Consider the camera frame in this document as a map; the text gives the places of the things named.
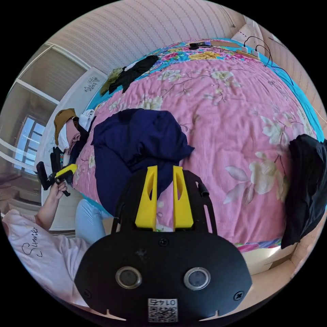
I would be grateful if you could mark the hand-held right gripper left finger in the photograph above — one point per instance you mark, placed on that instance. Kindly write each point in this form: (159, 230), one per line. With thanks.
(146, 204)

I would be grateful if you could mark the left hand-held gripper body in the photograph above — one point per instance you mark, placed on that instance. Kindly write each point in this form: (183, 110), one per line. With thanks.
(55, 159)

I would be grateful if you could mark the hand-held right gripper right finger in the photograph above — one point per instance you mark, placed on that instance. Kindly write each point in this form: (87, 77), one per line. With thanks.
(182, 212)

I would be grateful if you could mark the dark blue short sleeve shirt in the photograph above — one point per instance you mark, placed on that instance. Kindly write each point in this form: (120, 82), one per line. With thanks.
(132, 143)

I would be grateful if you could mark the person's left forearm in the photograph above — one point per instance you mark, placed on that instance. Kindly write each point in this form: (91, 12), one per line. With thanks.
(47, 212)

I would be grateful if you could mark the person's left hand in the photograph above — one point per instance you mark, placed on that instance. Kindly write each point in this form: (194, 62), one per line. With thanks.
(57, 191)

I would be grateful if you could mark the window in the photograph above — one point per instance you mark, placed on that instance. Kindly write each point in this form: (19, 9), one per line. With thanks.
(29, 143)

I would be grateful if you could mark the pile of mixed clothes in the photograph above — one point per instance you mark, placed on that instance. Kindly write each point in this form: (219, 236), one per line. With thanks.
(67, 127)

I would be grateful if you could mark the white cupboard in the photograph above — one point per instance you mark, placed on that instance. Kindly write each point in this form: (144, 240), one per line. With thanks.
(76, 102)

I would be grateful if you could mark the person's body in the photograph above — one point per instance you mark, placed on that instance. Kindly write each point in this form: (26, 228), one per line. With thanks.
(51, 253)

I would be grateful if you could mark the bed with pink floral quilt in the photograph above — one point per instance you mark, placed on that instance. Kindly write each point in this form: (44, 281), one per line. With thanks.
(230, 122)

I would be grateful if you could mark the pile of dark clothes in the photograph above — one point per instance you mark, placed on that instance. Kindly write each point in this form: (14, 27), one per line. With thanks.
(132, 70)

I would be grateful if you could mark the black garment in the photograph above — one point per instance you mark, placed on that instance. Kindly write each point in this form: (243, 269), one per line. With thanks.
(306, 184)

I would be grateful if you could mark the small black device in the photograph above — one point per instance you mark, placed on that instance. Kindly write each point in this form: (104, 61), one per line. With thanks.
(196, 46)

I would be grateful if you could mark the power strip with plugs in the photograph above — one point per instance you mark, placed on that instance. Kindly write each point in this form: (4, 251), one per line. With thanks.
(249, 54)

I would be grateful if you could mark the flat brown board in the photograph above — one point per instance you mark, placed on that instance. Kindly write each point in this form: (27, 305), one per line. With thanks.
(224, 44)

